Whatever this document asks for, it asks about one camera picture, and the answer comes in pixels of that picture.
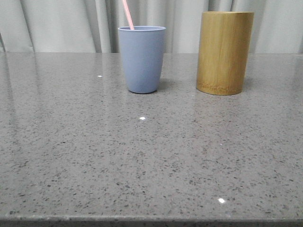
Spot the grey pleated curtain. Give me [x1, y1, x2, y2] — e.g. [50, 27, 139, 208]
[0, 0, 303, 53]

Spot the bamboo cylinder holder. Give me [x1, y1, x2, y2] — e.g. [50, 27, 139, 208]
[196, 11, 254, 95]

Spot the blue plastic cup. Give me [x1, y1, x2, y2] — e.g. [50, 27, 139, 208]
[118, 26, 166, 94]

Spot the pink chopstick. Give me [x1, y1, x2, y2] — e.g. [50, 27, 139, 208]
[122, 0, 134, 30]

